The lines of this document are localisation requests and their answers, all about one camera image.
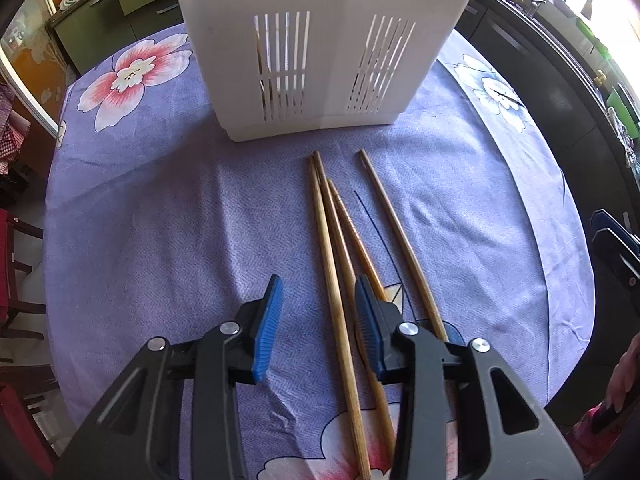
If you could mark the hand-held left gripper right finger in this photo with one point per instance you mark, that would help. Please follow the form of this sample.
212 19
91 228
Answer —
369 330

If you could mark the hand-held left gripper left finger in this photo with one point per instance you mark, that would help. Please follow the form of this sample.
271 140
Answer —
267 340

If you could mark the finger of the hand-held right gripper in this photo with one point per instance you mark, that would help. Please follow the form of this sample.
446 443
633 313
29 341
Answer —
615 242

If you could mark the white plastic utensil holder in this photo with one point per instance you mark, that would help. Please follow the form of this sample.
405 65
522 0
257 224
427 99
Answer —
330 5

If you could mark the person's right hand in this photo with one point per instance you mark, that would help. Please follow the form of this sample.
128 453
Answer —
625 375

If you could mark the pink floral clothing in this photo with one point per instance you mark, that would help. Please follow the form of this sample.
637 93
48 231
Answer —
587 435

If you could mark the green basin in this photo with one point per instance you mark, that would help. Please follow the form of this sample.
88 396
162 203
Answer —
622 107

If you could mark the purple floral tablecloth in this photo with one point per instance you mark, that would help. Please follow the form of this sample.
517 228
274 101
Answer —
175 210

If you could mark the dark base cabinets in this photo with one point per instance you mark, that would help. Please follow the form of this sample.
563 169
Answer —
540 75

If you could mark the dark wooden chair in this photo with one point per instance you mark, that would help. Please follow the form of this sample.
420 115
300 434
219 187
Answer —
25 420

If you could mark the checked apron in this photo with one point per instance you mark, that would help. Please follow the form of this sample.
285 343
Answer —
11 120

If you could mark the green base cabinets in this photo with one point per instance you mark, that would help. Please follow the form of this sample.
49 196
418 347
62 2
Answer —
110 15

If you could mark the glass sliding door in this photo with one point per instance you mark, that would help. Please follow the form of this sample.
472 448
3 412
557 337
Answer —
35 60

